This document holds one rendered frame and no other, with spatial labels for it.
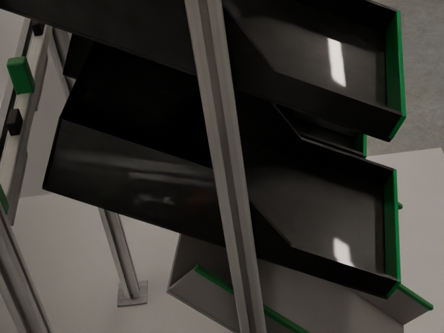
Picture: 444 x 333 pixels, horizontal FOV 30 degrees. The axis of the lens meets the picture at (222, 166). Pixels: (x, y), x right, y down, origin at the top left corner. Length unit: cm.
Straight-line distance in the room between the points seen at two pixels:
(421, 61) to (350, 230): 234
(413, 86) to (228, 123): 240
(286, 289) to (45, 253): 52
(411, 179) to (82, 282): 50
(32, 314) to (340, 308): 32
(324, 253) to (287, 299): 13
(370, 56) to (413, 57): 242
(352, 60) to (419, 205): 63
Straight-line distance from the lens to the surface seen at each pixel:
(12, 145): 67
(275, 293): 78
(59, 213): 128
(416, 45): 310
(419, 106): 281
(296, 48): 59
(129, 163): 59
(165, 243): 119
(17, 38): 174
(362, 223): 71
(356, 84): 58
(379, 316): 88
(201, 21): 47
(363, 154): 76
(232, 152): 53
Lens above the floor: 170
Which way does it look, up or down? 41 degrees down
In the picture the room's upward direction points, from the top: 9 degrees counter-clockwise
